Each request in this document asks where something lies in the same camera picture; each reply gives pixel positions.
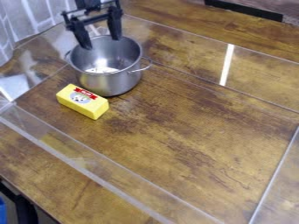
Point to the white grid curtain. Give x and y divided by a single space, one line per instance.
29 17

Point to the white wooden fish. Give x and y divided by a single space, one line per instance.
102 70

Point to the clear acrylic barrier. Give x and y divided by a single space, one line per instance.
196 148

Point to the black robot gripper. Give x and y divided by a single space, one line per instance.
90 12

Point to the silver metal pot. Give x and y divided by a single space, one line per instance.
121 54

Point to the yellow butter block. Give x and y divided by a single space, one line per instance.
83 101

